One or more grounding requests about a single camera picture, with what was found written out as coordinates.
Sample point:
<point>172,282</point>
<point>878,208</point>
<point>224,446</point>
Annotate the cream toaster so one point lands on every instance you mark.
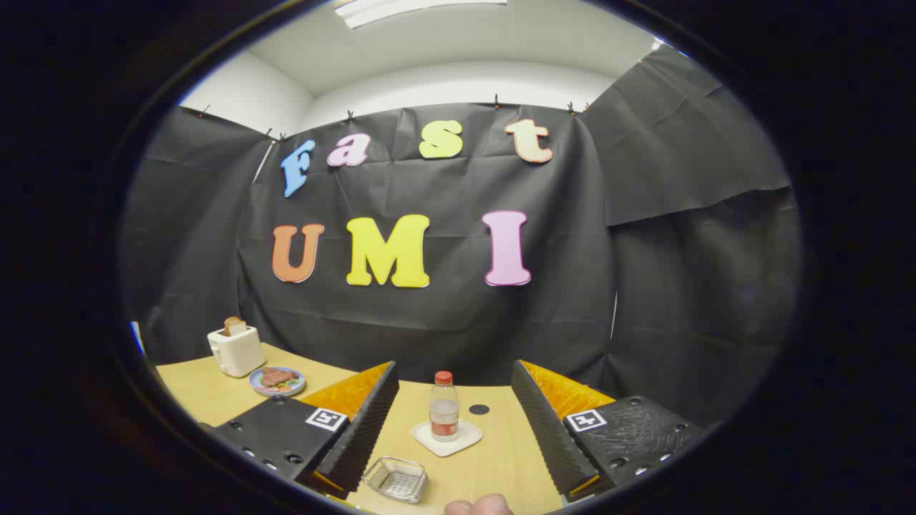
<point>237,350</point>

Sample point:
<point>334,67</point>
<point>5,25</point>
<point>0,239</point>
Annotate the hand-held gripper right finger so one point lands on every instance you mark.
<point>547,422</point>

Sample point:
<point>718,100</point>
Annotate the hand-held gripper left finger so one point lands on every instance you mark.
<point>365,422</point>

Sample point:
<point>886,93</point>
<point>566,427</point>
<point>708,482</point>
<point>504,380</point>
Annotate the toast bread slice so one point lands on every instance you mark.
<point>234,325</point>

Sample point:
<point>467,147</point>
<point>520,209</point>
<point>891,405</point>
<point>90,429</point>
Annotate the blue round plate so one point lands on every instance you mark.
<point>286,388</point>

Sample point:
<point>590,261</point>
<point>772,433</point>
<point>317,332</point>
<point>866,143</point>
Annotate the clear bottle with red cap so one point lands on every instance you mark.
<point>444,411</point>

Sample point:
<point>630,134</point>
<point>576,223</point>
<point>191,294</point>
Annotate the ceiling light panel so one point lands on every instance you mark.
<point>408,8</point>

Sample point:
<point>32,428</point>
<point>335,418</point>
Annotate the meat and vegetables food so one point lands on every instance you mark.
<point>277,377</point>

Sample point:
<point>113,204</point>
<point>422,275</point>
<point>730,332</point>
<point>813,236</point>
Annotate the dark round table grommet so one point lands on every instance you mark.
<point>479,410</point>

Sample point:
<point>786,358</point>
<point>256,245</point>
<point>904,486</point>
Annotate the white square coaster plate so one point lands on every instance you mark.
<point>469,433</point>

